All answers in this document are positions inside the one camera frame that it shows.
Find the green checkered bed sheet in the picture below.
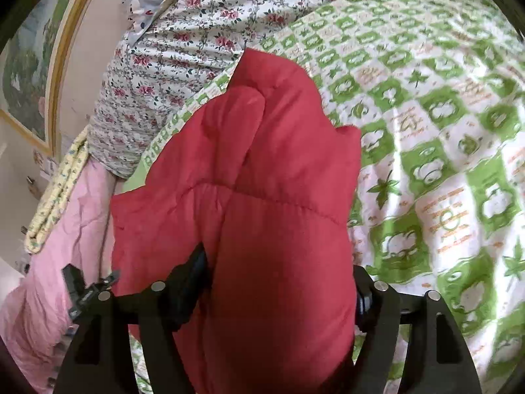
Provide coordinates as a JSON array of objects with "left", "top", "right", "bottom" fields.
[{"left": 120, "top": 0, "right": 525, "bottom": 394}]

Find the yellow floral folded cloth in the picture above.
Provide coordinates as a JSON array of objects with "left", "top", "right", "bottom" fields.
[{"left": 24, "top": 125, "right": 89, "bottom": 254}]

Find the red puffer jacket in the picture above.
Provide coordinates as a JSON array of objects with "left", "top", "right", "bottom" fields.
[{"left": 110, "top": 49, "right": 360, "bottom": 393}]

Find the rose floral folded quilt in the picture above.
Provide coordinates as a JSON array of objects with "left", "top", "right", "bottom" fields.
[{"left": 87, "top": 0, "right": 335, "bottom": 179}]

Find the gold framed landscape painting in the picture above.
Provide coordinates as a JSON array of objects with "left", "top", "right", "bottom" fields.
[{"left": 1, "top": 0, "right": 90, "bottom": 156}]

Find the pink blanket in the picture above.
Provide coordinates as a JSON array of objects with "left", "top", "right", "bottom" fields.
[{"left": 1, "top": 158, "right": 117, "bottom": 393}]

